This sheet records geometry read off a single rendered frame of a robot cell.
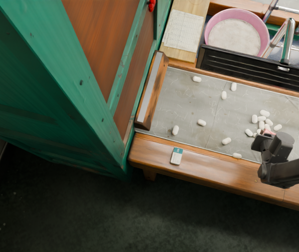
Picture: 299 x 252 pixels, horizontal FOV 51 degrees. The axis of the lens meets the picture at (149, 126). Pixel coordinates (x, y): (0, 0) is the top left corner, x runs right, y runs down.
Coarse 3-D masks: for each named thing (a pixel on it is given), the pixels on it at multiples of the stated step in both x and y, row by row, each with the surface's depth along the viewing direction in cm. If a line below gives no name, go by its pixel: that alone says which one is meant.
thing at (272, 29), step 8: (272, 0) 121; (272, 8) 124; (280, 8) 124; (288, 8) 124; (264, 16) 130; (256, 24) 137; (272, 24) 137; (272, 32) 138; (296, 32) 134; (296, 40) 139
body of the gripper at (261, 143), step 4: (256, 136) 105; (260, 136) 105; (264, 136) 105; (256, 140) 106; (260, 140) 106; (264, 140) 105; (268, 140) 104; (252, 144) 107; (256, 144) 107; (260, 144) 106; (264, 144) 104; (268, 144) 103; (252, 148) 108; (256, 148) 108; (260, 148) 105; (264, 148) 102
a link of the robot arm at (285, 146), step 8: (280, 136) 94; (288, 136) 95; (272, 144) 95; (280, 144) 92; (288, 144) 92; (272, 152) 96; (280, 152) 93; (288, 152) 92; (272, 160) 95; (280, 160) 94; (288, 160) 94; (264, 168) 93; (264, 176) 92
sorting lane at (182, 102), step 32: (160, 96) 126; (192, 96) 126; (256, 96) 126; (288, 96) 125; (160, 128) 123; (192, 128) 122; (224, 128) 122; (256, 128) 122; (288, 128) 122; (256, 160) 119
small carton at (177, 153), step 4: (176, 148) 116; (180, 148) 116; (176, 152) 115; (180, 152) 115; (172, 156) 115; (176, 156) 115; (180, 156) 115; (172, 160) 115; (176, 160) 115; (180, 160) 115
